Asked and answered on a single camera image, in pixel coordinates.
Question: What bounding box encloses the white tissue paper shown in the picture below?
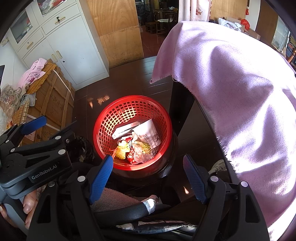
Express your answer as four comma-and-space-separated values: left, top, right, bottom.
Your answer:
133, 119, 161, 149

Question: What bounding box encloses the floral white curtain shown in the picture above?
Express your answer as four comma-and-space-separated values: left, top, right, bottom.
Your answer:
178, 0, 212, 22

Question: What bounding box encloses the wooden crate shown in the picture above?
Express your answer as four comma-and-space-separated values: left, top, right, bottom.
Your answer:
12, 59, 75, 145

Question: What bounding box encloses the white medicine box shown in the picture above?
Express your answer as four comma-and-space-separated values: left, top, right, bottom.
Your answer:
112, 121, 140, 139

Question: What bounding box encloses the person's left hand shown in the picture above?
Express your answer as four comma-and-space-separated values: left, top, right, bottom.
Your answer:
1, 188, 42, 230

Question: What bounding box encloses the white cupboard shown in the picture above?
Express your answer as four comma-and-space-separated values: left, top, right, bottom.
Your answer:
6, 0, 109, 90

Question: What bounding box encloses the white plastic bag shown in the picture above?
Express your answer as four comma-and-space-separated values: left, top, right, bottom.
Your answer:
218, 18, 242, 31

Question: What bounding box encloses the pink cloth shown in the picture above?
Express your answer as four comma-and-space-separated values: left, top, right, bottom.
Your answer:
16, 58, 47, 88

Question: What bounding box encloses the red plastic trash basket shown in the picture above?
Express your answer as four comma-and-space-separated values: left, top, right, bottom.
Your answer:
93, 95, 174, 178

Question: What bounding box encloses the red snack bag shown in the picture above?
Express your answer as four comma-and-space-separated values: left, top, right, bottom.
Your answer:
125, 136, 140, 165

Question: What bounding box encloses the yellow foam fruit net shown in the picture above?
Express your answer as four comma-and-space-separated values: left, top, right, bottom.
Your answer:
111, 140, 131, 160

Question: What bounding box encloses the clear plastic container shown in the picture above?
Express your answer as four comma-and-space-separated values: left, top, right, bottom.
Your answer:
132, 141, 159, 164

